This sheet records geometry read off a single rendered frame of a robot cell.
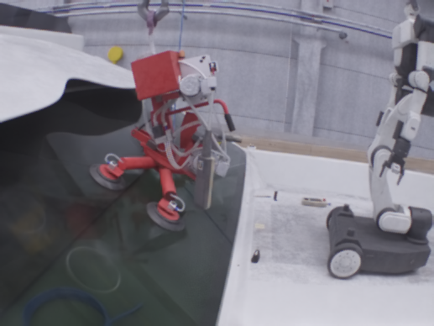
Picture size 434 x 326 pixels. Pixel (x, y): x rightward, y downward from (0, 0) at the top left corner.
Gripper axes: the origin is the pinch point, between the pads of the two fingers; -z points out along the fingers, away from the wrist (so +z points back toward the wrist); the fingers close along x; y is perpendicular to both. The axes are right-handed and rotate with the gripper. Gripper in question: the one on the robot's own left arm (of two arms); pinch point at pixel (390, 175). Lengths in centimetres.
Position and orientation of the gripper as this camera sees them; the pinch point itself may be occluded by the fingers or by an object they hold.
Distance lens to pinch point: 167.8
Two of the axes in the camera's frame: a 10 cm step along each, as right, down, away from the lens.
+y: -2.7, 2.3, -9.3
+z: 2.9, -9.1, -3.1
